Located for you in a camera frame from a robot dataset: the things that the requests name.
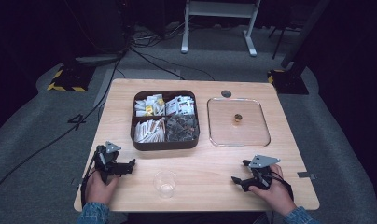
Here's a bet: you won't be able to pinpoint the long black floor cable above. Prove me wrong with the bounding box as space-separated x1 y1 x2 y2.
0 46 129 199

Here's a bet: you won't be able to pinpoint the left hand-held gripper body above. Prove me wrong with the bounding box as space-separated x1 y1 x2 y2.
93 140 135 185

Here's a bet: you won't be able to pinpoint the pile of white orange stick packets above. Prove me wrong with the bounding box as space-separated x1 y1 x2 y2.
133 117 166 144

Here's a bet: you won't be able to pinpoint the hand-held gripper cable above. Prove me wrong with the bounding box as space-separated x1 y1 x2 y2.
79 153 99 208
264 171 295 203

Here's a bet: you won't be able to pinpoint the brown four-compartment box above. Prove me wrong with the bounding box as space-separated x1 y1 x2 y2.
130 90 201 152

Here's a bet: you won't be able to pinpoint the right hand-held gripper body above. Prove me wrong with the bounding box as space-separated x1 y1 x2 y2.
241 154 282 192

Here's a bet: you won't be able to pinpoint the left hand-held gripper cable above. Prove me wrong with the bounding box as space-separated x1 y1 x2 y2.
79 153 99 208

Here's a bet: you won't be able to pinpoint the black tripod legs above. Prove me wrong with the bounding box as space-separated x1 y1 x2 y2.
268 22 295 61

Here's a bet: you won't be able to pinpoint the clear lid with gold knob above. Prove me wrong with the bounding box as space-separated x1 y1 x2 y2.
206 97 272 148

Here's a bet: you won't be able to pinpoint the pile of white yellow packets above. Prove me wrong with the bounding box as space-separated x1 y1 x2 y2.
134 93 166 118

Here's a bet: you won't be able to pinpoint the grey tape strip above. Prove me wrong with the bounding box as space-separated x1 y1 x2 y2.
297 171 317 181

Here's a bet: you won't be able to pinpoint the white metal stand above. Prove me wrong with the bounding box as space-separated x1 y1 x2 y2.
180 0 261 58

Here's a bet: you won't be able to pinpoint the pile of grey packets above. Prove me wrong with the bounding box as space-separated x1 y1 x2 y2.
165 114 200 143

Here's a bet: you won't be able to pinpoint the person's right hand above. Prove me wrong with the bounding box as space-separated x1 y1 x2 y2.
248 163 298 217

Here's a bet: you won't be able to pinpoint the pile of white red packets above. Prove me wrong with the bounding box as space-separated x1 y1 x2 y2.
165 95 196 117

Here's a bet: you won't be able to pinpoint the person's left hand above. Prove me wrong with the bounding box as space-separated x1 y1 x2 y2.
85 169 120 207

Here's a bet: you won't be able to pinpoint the right hand-held gripper cable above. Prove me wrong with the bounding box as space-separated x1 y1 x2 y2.
264 171 295 203

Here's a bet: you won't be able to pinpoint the clear plastic cup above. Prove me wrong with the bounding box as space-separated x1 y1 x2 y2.
152 170 177 200

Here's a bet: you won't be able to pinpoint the bundle of floor cables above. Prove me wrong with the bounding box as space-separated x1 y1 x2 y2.
129 21 186 49

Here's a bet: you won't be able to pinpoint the grey slanted pole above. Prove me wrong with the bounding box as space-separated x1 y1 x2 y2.
280 0 332 69

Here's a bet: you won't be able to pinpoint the yellow black striped base plate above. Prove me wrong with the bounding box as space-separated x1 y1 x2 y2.
47 63 96 93
267 68 310 95

